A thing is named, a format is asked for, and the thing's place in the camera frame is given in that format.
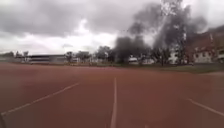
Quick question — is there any white building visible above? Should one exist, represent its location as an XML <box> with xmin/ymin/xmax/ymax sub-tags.
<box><xmin>128</xmin><ymin>56</ymin><xmax>139</xmax><ymax>65</ymax></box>

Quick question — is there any row of trees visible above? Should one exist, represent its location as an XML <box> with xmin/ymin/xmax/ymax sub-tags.
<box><xmin>65</xmin><ymin>0</ymin><xmax>208</xmax><ymax>66</ymax></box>

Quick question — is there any long low grey building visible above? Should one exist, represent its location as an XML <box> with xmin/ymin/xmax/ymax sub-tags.
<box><xmin>27</xmin><ymin>54</ymin><xmax>68</xmax><ymax>65</ymax></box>

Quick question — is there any red brick building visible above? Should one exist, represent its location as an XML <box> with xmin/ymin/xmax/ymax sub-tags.
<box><xmin>185</xmin><ymin>25</ymin><xmax>224</xmax><ymax>65</ymax></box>

